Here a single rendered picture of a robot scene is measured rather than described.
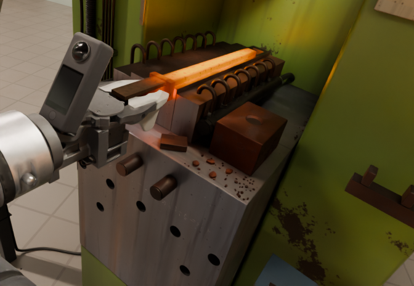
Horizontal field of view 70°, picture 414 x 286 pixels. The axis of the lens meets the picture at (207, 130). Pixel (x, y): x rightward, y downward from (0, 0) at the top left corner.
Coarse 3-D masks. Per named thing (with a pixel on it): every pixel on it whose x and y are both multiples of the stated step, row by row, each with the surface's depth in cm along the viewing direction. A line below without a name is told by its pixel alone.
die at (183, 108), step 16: (208, 48) 79; (224, 48) 79; (240, 48) 82; (256, 48) 82; (144, 64) 61; (160, 64) 60; (176, 64) 62; (192, 64) 64; (240, 64) 68; (192, 80) 54; (208, 80) 58; (176, 96) 50; (192, 96) 51; (208, 96) 52; (160, 112) 54; (176, 112) 52; (192, 112) 50; (176, 128) 53; (192, 128) 51
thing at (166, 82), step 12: (216, 60) 64; (228, 60) 65; (240, 60) 70; (156, 72) 50; (180, 72) 54; (192, 72) 55; (204, 72) 58; (132, 84) 45; (144, 84) 46; (156, 84) 47; (168, 84) 48; (120, 96) 42; (132, 96) 43
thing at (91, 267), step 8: (88, 256) 80; (88, 264) 82; (96, 264) 79; (88, 272) 84; (96, 272) 81; (104, 272) 78; (112, 272) 76; (88, 280) 86; (96, 280) 83; (104, 280) 80; (112, 280) 77; (120, 280) 75; (232, 280) 83
